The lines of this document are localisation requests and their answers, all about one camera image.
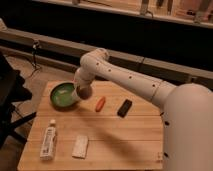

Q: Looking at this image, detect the black cable on floor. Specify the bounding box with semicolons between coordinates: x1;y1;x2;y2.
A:
23;39;43;81

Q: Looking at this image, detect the white tube with label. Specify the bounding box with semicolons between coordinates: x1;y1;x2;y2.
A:
40;119;57;161

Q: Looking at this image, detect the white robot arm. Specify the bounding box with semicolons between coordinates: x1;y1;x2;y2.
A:
74;48;213;171

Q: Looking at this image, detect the white ceramic cup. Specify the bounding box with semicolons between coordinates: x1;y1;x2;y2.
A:
71;86;92;103

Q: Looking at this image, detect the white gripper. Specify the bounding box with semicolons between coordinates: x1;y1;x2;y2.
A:
74;67;95;88

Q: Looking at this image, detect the green ceramic bowl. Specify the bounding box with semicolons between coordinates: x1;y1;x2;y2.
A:
50;82;77;108

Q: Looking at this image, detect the black rectangular block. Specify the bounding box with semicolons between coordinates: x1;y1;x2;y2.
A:
117;99;132;118

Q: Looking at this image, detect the orange carrot toy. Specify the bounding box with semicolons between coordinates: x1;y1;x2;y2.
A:
95;96;106;112

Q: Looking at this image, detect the black office chair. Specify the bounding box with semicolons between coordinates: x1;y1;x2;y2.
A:
0;51;36;149

